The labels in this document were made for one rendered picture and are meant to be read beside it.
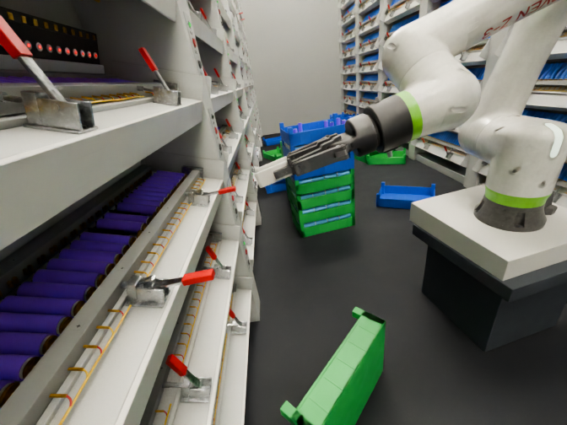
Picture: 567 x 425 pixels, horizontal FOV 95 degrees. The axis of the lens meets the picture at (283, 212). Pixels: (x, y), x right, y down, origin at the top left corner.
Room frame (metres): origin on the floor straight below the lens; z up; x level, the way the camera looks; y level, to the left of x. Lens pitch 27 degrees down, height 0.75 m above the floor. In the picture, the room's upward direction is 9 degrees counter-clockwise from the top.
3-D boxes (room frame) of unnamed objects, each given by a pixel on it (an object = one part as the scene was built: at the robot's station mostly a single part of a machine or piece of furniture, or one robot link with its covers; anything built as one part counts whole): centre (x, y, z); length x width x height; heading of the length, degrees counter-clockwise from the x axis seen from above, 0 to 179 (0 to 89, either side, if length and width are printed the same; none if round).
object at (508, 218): (0.60, -0.64, 0.37); 0.26 x 0.15 x 0.06; 111
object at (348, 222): (1.28, -0.21, 0.04); 0.30 x 0.20 x 0.08; 98
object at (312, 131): (1.28, -0.21, 0.52); 0.30 x 0.20 x 0.08; 98
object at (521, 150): (0.59, -0.59, 0.49); 0.16 x 0.13 x 0.19; 173
